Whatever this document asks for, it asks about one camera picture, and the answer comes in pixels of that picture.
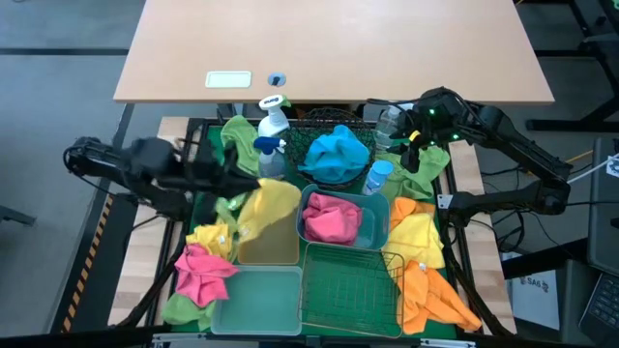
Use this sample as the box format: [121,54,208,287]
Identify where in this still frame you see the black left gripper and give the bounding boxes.
[179,137,262,194]

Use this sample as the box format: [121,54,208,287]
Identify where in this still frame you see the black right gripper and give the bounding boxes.
[386,86,465,174]

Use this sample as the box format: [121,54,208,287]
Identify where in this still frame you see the green microfiber towel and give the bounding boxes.
[214,192,251,265]
[379,144,452,202]
[161,292,218,333]
[221,114,263,176]

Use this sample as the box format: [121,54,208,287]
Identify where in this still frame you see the blue microfiber towel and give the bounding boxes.
[298,137,362,185]
[324,124,371,170]

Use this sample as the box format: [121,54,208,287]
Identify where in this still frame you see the pink microfiber towel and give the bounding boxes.
[173,244,240,309]
[302,191,364,247]

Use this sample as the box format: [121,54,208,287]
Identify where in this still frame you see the clear plastic water bottle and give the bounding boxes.
[373,104,403,152]

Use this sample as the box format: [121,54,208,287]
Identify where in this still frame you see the light blue air freshener bottle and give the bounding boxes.
[361,159,396,196]

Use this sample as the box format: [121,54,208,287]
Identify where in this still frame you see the small teal plastic bin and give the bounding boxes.
[295,183,392,251]

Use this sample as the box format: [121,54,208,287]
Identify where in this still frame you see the amber translucent plastic bin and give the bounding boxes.
[235,190,301,266]

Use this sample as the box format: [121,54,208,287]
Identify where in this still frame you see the white rectangular desk plate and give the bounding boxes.
[204,71,253,90]

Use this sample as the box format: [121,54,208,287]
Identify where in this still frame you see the large pale teal plastic bin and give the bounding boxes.
[210,265,304,337]

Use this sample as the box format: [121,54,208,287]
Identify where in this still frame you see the light wooden desk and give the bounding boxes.
[113,0,555,105]

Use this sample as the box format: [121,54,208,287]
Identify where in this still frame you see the white labelled box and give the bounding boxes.
[507,269,563,331]

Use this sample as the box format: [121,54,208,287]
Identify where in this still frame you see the black chair base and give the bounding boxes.
[525,0,619,132]

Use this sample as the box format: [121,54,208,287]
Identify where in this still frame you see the black metal rig frame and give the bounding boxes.
[113,115,516,342]

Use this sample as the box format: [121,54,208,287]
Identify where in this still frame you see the black wire basket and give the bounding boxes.
[281,106,377,192]

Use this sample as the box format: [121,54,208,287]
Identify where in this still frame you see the gold wire basket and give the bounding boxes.
[298,241,406,338]

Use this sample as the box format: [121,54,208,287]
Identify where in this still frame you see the yellow power cable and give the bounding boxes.
[563,149,595,165]

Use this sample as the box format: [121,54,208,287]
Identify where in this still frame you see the white cable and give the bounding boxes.
[565,153,619,186]

